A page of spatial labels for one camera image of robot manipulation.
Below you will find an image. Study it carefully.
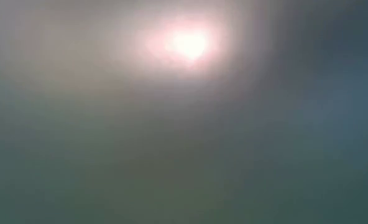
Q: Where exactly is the teal plastic bin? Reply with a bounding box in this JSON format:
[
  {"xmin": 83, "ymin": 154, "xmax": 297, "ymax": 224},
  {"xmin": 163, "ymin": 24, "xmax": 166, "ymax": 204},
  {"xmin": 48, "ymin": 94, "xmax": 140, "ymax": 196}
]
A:
[{"xmin": 0, "ymin": 0, "xmax": 368, "ymax": 224}]

